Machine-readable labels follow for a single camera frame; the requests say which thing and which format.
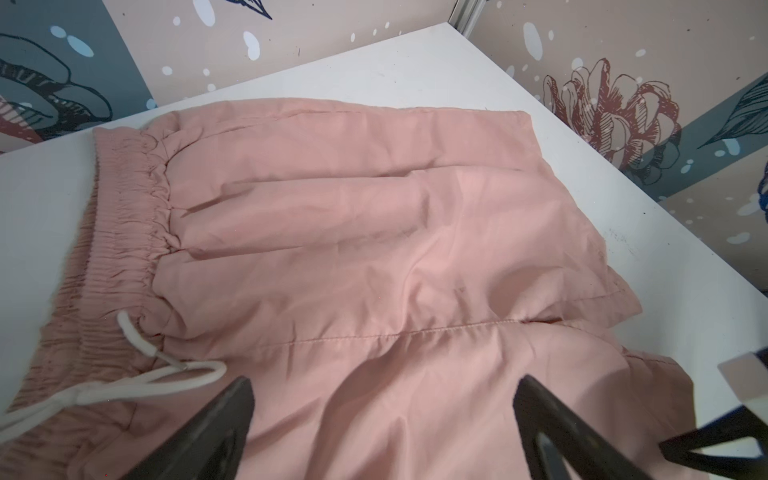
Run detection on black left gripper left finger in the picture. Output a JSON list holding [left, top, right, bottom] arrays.
[[124, 376, 255, 480]]

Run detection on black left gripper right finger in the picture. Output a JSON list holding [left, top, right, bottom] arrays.
[[513, 375, 649, 480]]

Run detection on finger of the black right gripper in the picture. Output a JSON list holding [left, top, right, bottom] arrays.
[[659, 406, 767, 480]]

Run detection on pink shorts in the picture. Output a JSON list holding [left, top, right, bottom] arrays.
[[1, 99, 696, 479]]

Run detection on aluminium corner frame post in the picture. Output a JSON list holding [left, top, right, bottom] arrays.
[[448, 0, 487, 38]]

